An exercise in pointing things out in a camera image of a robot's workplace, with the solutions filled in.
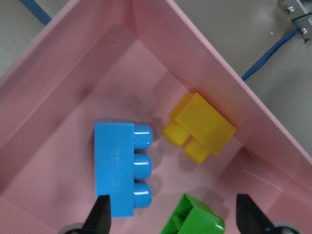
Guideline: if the aluminium frame post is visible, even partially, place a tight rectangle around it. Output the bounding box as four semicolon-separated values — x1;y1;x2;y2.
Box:
281;0;312;41

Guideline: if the blue toy block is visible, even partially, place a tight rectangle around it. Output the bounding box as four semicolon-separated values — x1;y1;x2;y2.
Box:
94;120;153;218

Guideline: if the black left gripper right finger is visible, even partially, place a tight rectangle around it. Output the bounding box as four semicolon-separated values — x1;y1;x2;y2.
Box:
236;194;275;234

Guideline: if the pink plastic box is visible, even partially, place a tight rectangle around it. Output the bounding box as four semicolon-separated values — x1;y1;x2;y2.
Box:
0;0;312;234

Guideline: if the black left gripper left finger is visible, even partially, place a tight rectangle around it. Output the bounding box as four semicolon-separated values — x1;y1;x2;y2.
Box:
82;195;111;234

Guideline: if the yellow toy block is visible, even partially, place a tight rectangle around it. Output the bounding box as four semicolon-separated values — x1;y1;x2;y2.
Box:
163;92;236;164

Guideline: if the green toy block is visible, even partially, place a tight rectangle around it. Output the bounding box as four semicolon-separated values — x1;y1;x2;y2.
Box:
161;194;225;234

